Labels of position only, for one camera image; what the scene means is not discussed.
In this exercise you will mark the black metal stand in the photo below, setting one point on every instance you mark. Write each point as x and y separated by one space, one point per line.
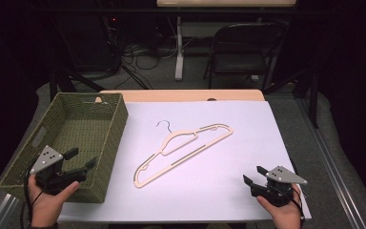
314 95
65 83

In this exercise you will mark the long aluminium rail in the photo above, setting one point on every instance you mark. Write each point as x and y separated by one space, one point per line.
336 178

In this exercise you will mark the black folding chair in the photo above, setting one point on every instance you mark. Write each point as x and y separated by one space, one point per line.
235 65

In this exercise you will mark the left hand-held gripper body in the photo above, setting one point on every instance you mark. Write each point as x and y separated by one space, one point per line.
49 159

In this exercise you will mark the person's left hand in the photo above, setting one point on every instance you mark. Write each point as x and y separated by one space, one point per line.
46 208

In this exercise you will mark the short aluminium rail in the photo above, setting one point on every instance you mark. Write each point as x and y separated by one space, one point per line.
3 211

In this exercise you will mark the green woven basket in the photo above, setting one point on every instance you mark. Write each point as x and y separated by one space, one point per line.
85 127

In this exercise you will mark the person's right hand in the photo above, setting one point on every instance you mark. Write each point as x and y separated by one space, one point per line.
286 216

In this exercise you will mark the white table sheet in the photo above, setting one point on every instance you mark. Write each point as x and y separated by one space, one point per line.
235 149

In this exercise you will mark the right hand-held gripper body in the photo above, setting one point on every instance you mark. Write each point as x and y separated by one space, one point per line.
278 191

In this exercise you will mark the light wooden table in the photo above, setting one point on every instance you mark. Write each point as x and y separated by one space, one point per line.
178 95

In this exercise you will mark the white-legged background table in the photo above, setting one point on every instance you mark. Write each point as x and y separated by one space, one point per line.
179 51

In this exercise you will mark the beige clothes hanger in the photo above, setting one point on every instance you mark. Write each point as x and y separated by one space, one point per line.
154 177

